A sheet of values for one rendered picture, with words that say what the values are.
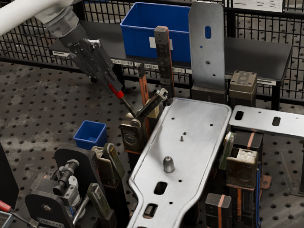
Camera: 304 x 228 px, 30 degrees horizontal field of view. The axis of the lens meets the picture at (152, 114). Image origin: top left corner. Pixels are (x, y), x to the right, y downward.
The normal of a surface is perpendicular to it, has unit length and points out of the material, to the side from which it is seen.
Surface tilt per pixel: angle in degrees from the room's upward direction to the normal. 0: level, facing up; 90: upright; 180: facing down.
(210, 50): 90
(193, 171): 0
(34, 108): 0
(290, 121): 0
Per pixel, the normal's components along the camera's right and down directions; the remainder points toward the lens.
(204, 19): -0.34, 0.65
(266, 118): -0.11, -0.75
